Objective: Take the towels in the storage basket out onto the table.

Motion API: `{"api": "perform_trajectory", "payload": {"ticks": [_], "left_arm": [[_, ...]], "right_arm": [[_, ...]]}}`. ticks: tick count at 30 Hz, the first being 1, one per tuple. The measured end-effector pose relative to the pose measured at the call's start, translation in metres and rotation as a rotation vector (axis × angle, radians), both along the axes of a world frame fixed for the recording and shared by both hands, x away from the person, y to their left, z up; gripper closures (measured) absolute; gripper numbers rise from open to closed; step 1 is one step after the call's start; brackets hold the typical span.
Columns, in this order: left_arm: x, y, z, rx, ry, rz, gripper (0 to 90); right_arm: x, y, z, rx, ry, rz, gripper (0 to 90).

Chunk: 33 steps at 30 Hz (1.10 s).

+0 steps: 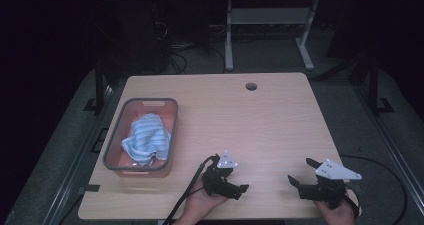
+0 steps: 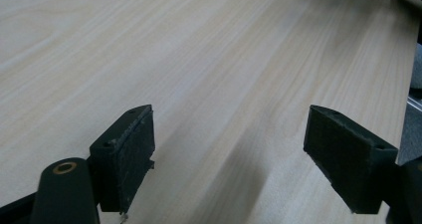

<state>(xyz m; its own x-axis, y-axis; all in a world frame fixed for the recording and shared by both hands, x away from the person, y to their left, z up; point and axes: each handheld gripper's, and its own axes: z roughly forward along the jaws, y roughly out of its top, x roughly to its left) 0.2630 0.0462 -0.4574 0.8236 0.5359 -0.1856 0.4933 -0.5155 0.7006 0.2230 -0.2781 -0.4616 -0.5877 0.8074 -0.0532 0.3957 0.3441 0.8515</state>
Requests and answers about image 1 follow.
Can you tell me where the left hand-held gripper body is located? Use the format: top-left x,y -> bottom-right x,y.
202,150 -> 242,199

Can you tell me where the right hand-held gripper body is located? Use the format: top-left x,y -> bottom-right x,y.
297,158 -> 363,210

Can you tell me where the blue striped towel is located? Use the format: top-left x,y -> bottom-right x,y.
120,113 -> 172,167

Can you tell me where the pink plastic basket grey rim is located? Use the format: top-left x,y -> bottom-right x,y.
102,97 -> 180,179

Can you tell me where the person's left hand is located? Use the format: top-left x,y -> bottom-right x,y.
179,175 -> 231,225

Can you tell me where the person's right hand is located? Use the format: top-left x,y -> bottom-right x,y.
312,188 -> 362,225

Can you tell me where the black metal stand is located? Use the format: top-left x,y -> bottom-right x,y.
93,56 -> 115,117
365,53 -> 396,117

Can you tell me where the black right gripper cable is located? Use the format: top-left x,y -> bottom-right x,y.
339,154 -> 409,219

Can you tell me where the aluminium floor rail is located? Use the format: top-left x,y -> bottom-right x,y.
41,84 -> 116,225
352,83 -> 424,217

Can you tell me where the tangle of black floor cables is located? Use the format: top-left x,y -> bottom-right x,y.
151,19 -> 228,75

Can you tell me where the grey metal desk frame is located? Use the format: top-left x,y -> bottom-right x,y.
224,0 -> 322,73

